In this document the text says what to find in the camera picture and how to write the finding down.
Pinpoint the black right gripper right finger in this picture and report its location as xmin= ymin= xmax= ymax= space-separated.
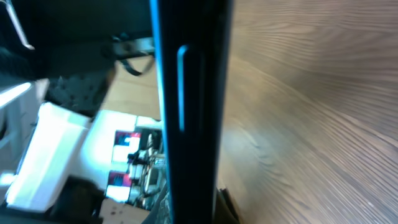
xmin=214 ymin=189 xmax=240 ymax=224

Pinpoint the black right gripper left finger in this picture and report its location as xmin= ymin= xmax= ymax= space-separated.
xmin=142 ymin=184 xmax=171 ymax=224

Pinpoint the Samsung Galaxy smartphone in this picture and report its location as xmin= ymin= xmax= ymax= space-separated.
xmin=150 ymin=0 xmax=233 ymax=224

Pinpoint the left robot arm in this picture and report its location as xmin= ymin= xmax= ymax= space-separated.
xmin=1 ymin=1 xmax=152 ymax=223

